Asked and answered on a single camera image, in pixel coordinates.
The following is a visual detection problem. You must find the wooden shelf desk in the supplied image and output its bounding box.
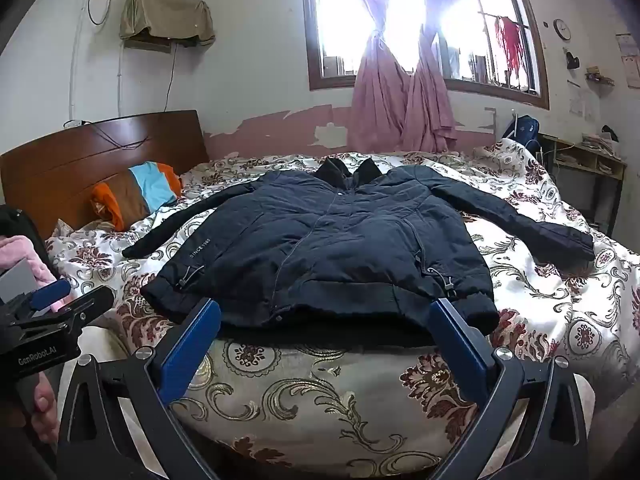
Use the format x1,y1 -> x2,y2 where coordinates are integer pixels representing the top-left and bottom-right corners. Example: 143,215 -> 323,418
537,132 -> 628,241

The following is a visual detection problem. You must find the wooden framed window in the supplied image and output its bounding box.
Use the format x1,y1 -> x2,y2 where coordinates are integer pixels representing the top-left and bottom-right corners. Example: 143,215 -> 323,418
300,0 -> 551,111

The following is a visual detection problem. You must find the wall calendar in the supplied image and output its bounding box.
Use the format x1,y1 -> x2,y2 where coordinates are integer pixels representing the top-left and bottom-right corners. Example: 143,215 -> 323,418
616,34 -> 640,86

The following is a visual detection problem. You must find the pink curtain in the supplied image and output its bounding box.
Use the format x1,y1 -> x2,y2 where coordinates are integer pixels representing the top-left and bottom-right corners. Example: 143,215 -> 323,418
400,0 -> 488,153
337,0 -> 416,153

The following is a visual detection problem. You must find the pink fuzzy cloth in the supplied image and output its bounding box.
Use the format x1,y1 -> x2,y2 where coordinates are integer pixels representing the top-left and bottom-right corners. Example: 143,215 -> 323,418
0,235 -> 75,311

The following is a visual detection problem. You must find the black air conditioner cable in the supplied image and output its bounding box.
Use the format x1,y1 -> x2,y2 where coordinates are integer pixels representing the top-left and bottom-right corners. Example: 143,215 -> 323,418
162,42 -> 178,111

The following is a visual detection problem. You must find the small wall shelf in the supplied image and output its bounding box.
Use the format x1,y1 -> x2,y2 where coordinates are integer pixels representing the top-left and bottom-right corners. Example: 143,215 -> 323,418
585,66 -> 616,86

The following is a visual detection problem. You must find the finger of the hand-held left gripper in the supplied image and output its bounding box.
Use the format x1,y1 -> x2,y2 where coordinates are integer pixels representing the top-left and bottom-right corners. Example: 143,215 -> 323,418
27,279 -> 72,313
15,285 -> 115,333

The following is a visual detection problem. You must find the blue backpack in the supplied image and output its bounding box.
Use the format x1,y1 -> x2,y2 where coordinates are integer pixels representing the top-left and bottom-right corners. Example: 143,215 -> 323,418
502,114 -> 542,153

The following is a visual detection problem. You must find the wooden headboard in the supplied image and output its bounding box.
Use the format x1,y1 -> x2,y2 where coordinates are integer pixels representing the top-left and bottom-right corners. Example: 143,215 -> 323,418
0,109 -> 210,241

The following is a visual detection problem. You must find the dark cloth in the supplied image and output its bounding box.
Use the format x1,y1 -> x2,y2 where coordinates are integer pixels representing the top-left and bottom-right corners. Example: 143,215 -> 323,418
0,204 -> 38,261

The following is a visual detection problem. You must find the person's left hand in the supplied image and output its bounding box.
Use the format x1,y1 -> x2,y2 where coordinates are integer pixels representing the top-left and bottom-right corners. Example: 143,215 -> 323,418
32,372 -> 60,443

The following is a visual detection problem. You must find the floral bedspread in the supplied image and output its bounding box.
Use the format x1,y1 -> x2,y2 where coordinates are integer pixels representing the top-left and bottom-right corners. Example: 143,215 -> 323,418
45,137 -> 640,480

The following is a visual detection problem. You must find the dark navy padded jacket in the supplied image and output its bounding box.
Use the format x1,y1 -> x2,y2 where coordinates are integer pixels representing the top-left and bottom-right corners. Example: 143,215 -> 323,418
121,156 -> 597,348

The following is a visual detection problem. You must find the striped orange blue pillow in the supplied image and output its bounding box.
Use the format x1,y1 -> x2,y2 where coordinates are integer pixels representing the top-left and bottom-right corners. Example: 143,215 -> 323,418
90,161 -> 182,233

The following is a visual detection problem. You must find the red hanging garment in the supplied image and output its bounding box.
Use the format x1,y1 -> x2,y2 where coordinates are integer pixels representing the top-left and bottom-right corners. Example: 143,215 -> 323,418
492,15 -> 525,76

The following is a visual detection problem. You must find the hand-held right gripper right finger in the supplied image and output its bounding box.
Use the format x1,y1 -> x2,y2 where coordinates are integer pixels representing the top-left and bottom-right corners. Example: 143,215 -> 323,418
429,297 -> 588,480

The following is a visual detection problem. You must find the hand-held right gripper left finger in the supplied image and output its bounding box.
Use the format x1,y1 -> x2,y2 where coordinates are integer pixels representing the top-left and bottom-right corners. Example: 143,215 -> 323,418
57,297 -> 223,480

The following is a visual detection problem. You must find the white cloth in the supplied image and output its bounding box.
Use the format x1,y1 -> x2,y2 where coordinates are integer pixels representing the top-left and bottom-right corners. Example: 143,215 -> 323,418
75,327 -> 133,361

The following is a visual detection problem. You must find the cloth-covered air conditioner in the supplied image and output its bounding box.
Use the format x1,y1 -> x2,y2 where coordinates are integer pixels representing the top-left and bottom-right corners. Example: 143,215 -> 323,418
119,0 -> 217,53

